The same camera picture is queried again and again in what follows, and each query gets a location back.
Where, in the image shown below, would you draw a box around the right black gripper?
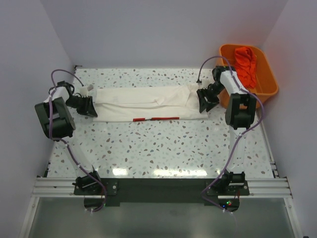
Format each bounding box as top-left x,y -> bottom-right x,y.
197,81 -> 225,113

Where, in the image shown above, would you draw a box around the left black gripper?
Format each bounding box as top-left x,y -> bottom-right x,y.
66,95 -> 98,117

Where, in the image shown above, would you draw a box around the white coca-cola t shirt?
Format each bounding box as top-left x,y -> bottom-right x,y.
93,84 -> 208,122

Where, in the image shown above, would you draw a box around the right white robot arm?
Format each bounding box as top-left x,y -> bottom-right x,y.
197,66 -> 257,195

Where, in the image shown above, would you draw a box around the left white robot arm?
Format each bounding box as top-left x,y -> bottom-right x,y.
35,81 -> 103,194

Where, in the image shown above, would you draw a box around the orange t shirt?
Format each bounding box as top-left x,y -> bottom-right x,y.
234,47 -> 257,89

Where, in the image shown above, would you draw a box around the orange plastic basket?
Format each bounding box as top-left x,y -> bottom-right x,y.
216,44 -> 279,103

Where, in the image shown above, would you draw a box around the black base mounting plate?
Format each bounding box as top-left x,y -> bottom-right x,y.
73,178 -> 250,210

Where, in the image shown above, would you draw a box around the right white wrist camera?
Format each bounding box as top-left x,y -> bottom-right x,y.
197,79 -> 211,89

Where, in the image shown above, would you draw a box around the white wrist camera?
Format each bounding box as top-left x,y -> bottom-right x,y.
197,79 -> 211,89
79,84 -> 94,97

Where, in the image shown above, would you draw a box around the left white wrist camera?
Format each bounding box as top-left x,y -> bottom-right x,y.
79,84 -> 94,97

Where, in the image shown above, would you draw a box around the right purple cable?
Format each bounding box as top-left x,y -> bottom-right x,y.
197,57 -> 265,211

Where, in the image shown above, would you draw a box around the purple cable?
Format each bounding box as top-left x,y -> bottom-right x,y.
197,57 -> 265,211
48,69 -> 108,214

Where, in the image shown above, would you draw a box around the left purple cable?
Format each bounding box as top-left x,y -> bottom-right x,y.
48,69 -> 108,214

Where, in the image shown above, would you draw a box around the aluminium frame rail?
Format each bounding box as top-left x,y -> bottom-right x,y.
33,178 -> 292,198

